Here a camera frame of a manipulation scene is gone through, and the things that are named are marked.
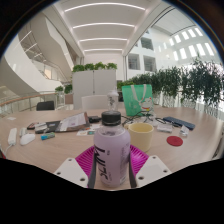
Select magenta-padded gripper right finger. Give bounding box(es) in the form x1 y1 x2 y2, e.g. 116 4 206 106
128 144 173 188

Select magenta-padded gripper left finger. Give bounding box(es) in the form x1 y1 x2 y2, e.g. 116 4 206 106
53 145 98 190

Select lilac drink bottle black cap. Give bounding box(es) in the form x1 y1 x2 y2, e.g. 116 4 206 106
93 110 132 188

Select pale yellow cup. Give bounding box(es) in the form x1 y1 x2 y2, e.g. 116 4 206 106
127 122 155 153

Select flat round red coaster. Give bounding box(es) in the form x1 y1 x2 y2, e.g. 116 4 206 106
166 135 184 147

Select colourful sticker sheet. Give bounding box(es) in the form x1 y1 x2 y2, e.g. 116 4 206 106
76 128 98 137

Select small teal marker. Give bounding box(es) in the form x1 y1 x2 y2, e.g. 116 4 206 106
40 132 56 141

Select white flat packet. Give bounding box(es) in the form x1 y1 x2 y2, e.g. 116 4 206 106
156 123 174 134

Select black wallet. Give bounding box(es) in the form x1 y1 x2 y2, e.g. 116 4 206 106
34 120 61 134

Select small white case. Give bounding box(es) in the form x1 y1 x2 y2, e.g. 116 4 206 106
179 125 190 138

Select white computer mouse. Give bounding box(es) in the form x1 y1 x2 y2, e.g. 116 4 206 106
19 133 36 146

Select dark blue keyboard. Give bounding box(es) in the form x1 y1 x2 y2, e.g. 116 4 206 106
162 115 196 131

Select black power adapter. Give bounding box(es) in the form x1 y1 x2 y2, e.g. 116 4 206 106
88 115 102 124

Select small white rounded device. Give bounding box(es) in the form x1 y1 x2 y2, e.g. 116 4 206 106
18 127 28 138

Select white power strip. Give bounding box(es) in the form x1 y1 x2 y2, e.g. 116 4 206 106
7 127 18 147

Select black chair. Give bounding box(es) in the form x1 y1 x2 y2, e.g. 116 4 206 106
35 100 56 112

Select green tote bag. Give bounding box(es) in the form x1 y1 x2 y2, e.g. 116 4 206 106
121 83 155 117

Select white chair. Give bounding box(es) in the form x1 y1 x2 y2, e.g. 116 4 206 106
81 94 109 110

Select clear plastic shaker bottle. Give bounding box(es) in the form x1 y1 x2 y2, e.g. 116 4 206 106
106 89 120 112

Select low planter with green plants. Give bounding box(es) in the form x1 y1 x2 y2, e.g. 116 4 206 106
54 83 74 105

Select white cabinet with green plants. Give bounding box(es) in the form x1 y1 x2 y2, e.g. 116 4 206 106
71 61 118 110

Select green leafy hedge plants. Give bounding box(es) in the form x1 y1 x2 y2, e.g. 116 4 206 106
117 58 224 116

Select black cable tangle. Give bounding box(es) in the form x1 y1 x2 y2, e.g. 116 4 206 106
121 111 168 128

